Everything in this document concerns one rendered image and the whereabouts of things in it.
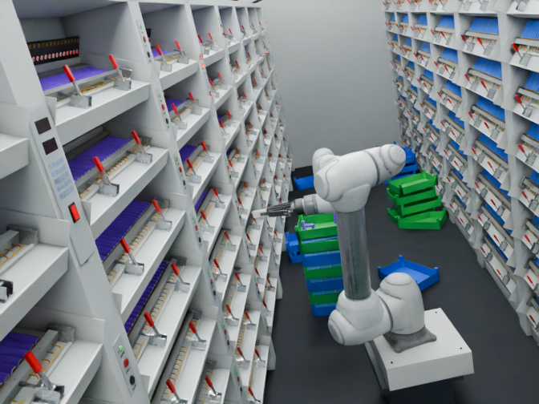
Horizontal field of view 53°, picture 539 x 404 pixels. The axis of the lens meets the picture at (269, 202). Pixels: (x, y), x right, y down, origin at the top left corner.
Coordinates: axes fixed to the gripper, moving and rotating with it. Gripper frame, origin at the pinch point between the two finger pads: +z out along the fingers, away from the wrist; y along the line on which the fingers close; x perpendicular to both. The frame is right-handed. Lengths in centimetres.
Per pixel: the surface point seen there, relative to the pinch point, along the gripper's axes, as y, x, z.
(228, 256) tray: -26.9, -6.7, 12.3
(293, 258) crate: 112, -77, 3
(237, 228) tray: -5.0, -3.6, 11.1
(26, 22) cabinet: -94, 92, 30
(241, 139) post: 65, 22, 12
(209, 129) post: -4.9, 42.8, 12.3
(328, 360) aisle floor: -3, -81, -17
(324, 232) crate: 37, -30, -25
